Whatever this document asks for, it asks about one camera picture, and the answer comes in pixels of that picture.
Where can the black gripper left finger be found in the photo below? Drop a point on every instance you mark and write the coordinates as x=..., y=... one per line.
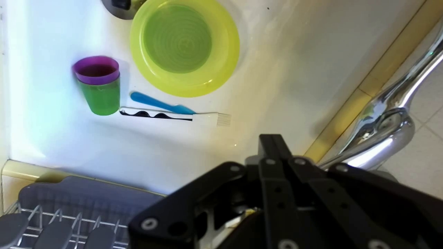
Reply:
x=222, y=202

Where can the chrome wall tap faucet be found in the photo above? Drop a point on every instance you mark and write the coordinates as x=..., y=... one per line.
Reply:
x=388, y=128

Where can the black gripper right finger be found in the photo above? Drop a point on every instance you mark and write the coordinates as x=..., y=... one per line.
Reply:
x=351, y=207

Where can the dark blue dish rack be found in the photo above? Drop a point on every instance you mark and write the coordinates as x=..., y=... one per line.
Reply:
x=84, y=197

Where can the white ceramic sink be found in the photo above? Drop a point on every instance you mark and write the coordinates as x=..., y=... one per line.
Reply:
x=185, y=146

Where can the green cup with purple cup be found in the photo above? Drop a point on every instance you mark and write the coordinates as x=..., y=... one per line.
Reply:
x=99, y=89

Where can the lime green plastic plate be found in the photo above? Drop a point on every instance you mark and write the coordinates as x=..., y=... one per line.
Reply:
x=182, y=45

